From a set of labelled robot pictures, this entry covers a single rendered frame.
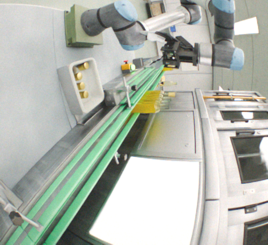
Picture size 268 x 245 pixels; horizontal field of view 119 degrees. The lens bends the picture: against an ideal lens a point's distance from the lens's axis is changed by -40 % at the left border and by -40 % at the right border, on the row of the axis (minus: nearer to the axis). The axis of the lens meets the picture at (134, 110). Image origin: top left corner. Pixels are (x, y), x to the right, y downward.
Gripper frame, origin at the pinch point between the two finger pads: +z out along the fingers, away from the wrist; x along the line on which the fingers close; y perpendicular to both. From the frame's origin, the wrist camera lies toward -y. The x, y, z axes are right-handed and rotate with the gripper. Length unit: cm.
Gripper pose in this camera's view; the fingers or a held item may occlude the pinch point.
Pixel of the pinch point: (145, 48)
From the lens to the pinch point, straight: 52.1
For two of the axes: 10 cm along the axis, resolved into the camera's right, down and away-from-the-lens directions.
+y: -4.0, 8.0, -4.5
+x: 2.9, 5.8, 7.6
